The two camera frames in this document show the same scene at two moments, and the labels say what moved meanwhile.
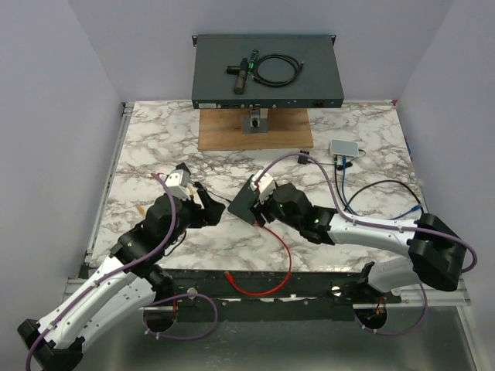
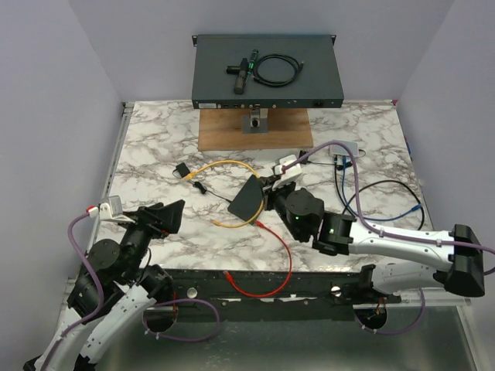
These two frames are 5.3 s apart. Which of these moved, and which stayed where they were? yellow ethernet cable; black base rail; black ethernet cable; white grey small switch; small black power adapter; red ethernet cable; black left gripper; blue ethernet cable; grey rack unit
Moved: black left gripper; small black power adapter; yellow ethernet cable
Stayed: blue ethernet cable; black ethernet cable; white grey small switch; grey rack unit; black base rail; red ethernet cable
